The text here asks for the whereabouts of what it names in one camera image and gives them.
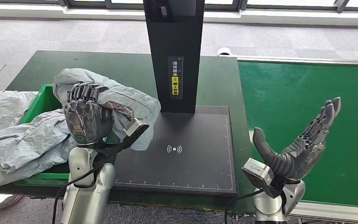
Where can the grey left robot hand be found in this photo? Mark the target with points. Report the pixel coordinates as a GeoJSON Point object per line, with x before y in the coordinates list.
{"type": "Point", "coordinates": [88, 120]}

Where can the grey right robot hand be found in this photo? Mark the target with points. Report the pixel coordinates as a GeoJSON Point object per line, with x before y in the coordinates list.
{"type": "Point", "coordinates": [299, 157]}

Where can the grey parcel bag faded print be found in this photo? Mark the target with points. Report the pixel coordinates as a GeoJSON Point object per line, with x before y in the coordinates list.
{"type": "Point", "coordinates": [126, 99]}

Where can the grey parcel bag torn brown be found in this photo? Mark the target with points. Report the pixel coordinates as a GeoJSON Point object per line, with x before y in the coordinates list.
{"type": "Point", "coordinates": [27, 136]}

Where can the grey parcel bag red print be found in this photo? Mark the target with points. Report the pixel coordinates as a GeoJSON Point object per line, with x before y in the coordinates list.
{"type": "Point", "coordinates": [18, 176]}

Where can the green conveyor belt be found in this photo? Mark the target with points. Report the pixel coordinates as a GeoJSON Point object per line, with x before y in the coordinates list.
{"type": "Point", "coordinates": [290, 92]}

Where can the crumpled grey parcel bag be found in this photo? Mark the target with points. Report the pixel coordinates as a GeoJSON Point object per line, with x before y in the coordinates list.
{"type": "Point", "coordinates": [0, 105]}

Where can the black inbound scanning machine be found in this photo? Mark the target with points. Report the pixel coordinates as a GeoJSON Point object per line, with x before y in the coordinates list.
{"type": "Point", "coordinates": [197, 160]}

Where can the white conveyor roller end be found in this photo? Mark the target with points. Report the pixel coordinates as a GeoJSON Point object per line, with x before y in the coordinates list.
{"type": "Point", "coordinates": [224, 51]}

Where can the green plastic crate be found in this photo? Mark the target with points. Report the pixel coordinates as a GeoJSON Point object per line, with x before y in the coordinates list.
{"type": "Point", "coordinates": [40, 102]}

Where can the dark green table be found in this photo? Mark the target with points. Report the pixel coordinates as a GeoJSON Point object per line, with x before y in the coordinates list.
{"type": "Point", "coordinates": [43, 66]}

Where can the black yellow label sticker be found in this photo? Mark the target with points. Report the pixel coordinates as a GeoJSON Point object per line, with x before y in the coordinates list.
{"type": "Point", "coordinates": [175, 77]}

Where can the white window sill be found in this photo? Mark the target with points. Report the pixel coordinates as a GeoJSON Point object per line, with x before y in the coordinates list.
{"type": "Point", "coordinates": [43, 10]}

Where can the shiny chrome round base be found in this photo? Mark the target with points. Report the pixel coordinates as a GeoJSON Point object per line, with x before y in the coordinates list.
{"type": "Point", "coordinates": [0, 201]}

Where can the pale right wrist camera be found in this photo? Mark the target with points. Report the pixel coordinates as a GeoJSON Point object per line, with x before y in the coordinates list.
{"type": "Point", "coordinates": [257, 174]}

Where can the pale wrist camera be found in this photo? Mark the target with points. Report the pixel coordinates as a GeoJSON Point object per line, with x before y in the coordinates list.
{"type": "Point", "coordinates": [257, 174]}
{"type": "Point", "coordinates": [135, 126]}

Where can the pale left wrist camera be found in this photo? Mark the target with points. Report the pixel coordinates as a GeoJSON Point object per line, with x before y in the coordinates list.
{"type": "Point", "coordinates": [135, 126]}

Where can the dark window frame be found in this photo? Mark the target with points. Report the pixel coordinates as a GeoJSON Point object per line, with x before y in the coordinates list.
{"type": "Point", "coordinates": [86, 2]}

